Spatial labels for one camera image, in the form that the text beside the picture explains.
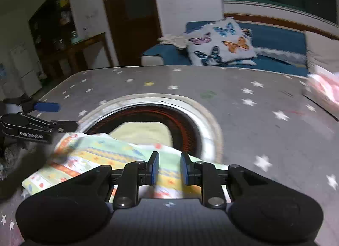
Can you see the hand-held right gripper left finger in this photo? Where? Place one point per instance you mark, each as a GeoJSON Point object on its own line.
{"type": "Point", "coordinates": [155, 168]}

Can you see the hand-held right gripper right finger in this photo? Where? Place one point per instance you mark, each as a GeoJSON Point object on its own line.
{"type": "Point", "coordinates": [184, 169]}

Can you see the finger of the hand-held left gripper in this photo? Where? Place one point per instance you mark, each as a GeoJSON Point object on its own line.
{"type": "Point", "coordinates": [47, 107]}
{"type": "Point", "coordinates": [65, 126]}

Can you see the colourful patterned children's pants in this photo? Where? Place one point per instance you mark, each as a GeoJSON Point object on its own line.
{"type": "Point", "coordinates": [106, 150]}

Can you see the white cabinet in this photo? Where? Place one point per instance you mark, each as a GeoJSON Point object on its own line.
{"type": "Point", "coordinates": [23, 71]}

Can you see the grey star print tablecloth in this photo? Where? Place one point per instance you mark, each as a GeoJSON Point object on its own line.
{"type": "Point", "coordinates": [251, 134]}

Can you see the wooden side table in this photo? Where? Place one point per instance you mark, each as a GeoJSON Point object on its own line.
{"type": "Point", "coordinates": [87, 39]}

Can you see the dark shelf cabinet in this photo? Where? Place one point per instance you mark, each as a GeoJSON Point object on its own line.
{"type": "Point", "coordinates": [53, 18]}

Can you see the dark wooden door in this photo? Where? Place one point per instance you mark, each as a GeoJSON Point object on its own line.
{"type": "Point", "coordinates": [129, 10]}

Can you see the crumpled beige cloth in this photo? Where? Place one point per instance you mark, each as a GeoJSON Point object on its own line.
{"type": "Point", "coordinates": [176, 40]}

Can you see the butterfly print pillow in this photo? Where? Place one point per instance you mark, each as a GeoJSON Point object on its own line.
{"type": "Point", "coordinates": [219, 42]}

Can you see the blue sofa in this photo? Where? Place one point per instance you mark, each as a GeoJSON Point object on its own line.
{"type": "Point", "coordinates": [278, 42]}

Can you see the pink tissue pack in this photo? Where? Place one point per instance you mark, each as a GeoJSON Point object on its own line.
{"type": "Point", "coordinates": [325, 81]}

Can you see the plain grey pillow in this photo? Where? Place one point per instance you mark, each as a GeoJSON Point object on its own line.
{"type": "Point", "coordinates": [320, 50]}

